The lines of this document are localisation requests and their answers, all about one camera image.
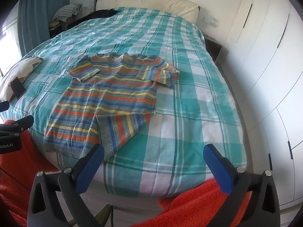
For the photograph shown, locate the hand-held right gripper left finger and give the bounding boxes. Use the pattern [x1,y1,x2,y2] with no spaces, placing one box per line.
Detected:
[28,144,106,227]

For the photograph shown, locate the white wardrobe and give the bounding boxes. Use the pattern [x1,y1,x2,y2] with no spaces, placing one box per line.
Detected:
[223,0,303,204]

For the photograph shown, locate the teal plaid bedspread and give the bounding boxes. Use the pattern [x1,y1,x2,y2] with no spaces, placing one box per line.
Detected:
[0,7,248,198]

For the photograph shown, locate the white printed pillow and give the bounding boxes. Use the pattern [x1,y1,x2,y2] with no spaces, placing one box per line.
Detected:
[0,57,44,103]

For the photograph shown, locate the window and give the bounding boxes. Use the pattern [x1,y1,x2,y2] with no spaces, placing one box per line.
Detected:
[0,5,22,76]

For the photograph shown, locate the dark nightstand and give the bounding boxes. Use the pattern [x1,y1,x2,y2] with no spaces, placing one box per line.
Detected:
[205,37,223,63]

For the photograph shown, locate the smartphone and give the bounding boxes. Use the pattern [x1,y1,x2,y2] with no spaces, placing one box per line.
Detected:
[9,78,26,99]

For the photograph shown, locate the teal curtain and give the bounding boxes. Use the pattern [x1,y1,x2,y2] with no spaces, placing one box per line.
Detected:
[17,0,72,57]

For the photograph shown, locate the pile of clothes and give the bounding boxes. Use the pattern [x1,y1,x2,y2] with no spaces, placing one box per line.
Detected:
[49,3,83,29]

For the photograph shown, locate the cream padded headboard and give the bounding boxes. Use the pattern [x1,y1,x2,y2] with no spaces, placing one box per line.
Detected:
[96,0,200,24]

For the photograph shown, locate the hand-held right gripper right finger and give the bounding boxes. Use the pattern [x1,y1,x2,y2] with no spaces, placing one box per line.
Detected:
[203,144,281,227]

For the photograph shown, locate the striped knit sweater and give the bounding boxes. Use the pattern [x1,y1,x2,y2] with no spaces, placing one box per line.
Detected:
[43,52,180,160]

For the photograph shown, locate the black cloth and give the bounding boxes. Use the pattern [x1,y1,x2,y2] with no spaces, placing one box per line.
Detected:
[71,9,118,24]

